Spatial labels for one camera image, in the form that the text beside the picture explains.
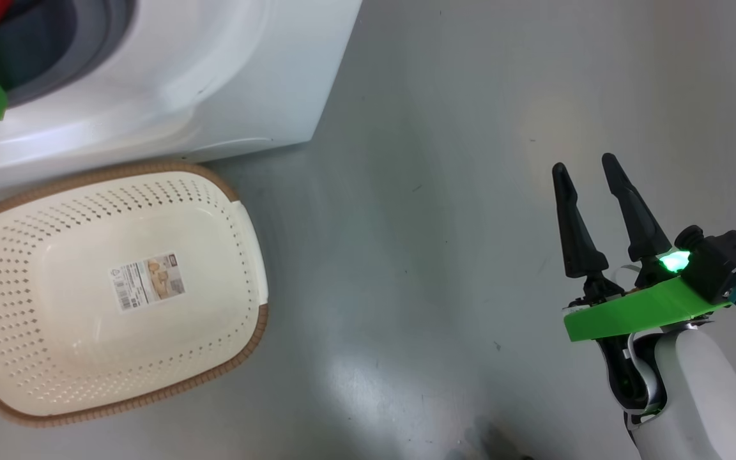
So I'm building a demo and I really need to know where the white front-load washing machine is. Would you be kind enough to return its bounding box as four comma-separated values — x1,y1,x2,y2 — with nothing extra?
0,0,364,211

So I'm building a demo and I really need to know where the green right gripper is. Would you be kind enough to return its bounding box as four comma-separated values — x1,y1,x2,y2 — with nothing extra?
551,153,733,343

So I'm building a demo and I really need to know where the cream perforated laundry basket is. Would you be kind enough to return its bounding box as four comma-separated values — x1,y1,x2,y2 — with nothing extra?
0,161,270,427

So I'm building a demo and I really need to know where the paper product label sticker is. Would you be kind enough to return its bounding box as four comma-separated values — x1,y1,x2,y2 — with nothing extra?
109,253,186,312

